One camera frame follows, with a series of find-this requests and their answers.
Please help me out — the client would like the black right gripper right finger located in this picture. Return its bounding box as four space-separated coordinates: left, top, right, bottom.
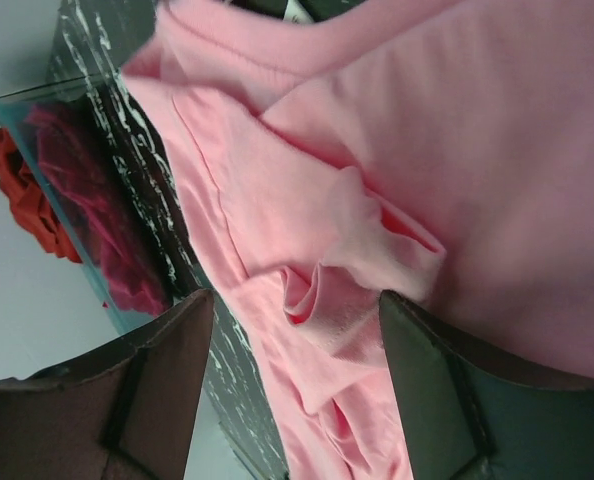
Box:
379 292 594 479

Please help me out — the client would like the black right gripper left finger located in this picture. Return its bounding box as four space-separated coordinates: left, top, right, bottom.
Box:
0 290 214 479

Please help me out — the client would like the pink t-shirt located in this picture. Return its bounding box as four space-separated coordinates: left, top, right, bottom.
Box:
122 1 594 479

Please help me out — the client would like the dark red t-shirt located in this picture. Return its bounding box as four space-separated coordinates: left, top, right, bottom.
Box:
0 128 82 264

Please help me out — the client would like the blue-grey plastic basket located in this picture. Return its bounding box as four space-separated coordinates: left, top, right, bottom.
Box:
0 98 174 333

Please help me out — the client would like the black marble pattern mat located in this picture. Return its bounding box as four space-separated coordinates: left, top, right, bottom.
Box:
46 0 338 480

